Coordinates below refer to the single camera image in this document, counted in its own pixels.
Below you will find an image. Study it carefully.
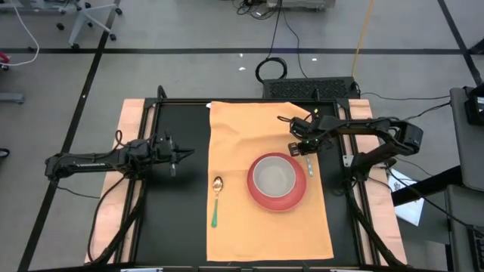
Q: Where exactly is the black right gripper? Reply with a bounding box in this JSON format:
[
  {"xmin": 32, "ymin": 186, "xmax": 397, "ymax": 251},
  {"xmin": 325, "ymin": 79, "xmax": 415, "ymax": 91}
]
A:
[{"xmin": 287, "ymin": 116, "xmax": 327, "ymax": 156}]

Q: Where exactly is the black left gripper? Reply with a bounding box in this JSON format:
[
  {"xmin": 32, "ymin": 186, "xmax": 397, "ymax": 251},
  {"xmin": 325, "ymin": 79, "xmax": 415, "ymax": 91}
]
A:
[{"xmin": 150, "ymin": 131, "xmax": 196, "ymax": 178}]

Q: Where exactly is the grey bowl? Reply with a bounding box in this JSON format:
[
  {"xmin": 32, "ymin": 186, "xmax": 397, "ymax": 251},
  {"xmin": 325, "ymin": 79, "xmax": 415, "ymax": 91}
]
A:
[{"xmin": 253, "ymin": 156, "xmax": 297, "ymax": 198}]

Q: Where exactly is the gold spoon with green handle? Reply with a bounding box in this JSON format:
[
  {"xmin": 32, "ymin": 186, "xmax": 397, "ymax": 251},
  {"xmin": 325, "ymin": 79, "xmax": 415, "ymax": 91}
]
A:
[{"xmin": 210, "ymin": 175, "xmax": 225, "ymax": 229}]

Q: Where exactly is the black computer case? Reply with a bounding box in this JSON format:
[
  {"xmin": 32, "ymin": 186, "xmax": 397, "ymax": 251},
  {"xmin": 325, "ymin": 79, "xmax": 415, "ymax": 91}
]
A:
[{"xmin": 262, "ymin": 76, "xmax": 361, "ymax": 101}]

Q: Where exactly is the orange woven placemat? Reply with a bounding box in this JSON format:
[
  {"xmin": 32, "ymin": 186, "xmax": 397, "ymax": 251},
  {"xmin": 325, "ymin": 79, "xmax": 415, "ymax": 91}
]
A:
[{"xmin": 206, "ymin": 100, "xmax": 334, "ymax": 262}]

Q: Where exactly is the red bowl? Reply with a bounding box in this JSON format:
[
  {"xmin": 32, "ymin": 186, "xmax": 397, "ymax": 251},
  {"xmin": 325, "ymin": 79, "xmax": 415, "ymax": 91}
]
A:
[{"xmin": 247, "ymin": 152, "xmax": 308, "ymax": 212}]

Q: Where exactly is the grey power box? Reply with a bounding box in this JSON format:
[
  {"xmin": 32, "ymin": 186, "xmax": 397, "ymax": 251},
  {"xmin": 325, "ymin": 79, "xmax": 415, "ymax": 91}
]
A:
[{"xmin": 265, "ymin": 0, "xmax": 336, "ymax": 11}]

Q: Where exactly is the white paper sheet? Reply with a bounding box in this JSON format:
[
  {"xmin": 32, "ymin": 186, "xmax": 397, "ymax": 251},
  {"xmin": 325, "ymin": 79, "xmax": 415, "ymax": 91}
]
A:
[{"xmin": 388, "ymin": 168, "xmax": 426, "ymax": 227}]

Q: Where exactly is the grey office chair base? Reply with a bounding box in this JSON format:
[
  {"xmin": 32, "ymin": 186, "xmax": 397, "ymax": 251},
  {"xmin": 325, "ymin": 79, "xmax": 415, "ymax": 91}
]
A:
[{"xmin": 55, "ymin": 0, "xmax": 124, "ymax": 51}]

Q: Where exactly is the grey cart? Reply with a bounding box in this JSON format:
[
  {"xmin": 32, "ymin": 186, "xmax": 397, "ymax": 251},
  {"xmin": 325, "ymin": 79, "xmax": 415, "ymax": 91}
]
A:
[{"xmin": 448, "ymin": 86, "xmax": 484, "ymax": 192}]

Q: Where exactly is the black device with screen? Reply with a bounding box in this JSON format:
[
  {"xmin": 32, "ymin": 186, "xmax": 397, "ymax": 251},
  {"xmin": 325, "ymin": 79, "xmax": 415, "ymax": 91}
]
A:
[{"xmin": 464, "ymin": 83, "xmax": 484, "ymax": 127}]

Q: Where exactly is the grey cabinet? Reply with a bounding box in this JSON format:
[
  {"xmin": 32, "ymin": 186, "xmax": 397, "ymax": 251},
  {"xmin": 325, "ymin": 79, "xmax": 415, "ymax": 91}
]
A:
[{"xmin": 444, "ymin": 184, "xmax": 484, "ymax": 272}]

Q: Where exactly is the black metal table frame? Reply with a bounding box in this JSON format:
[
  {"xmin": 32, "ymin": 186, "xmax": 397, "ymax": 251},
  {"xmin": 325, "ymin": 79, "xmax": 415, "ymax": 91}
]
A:
[{"xmin": 132, "ymin": 85, "xmax": 379, "ymax": 270}]

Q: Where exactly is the coiled black cable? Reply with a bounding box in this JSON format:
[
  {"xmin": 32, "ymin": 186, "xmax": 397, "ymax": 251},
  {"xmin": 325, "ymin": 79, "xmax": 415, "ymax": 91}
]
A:
[{"xmin": 255, "ymin": 56, "xmax": 289, "ymax": 85}]

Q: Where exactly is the black cable hose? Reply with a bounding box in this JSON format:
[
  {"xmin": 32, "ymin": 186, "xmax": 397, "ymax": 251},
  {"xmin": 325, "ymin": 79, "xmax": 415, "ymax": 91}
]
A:
[
  {"xmin": 86, "ymin": 172, "xmax": 147, "ymax": 265},
  {"xmin": 344, "ymin": 181, "xmax": 408, "ymax": 267}
]

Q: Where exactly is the yellow cable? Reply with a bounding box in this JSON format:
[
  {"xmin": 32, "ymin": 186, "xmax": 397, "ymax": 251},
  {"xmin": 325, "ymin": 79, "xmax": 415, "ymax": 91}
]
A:
[{"xmin": 350, "ymin": 0, "xmax": 376, "ymax": 79}]

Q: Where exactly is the white cable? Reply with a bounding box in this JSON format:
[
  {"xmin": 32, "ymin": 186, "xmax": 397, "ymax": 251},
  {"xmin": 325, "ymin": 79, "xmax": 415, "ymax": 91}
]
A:
[{"xmin": 7, "ymin": 0, "xmax": 41, "ymax": 68}]

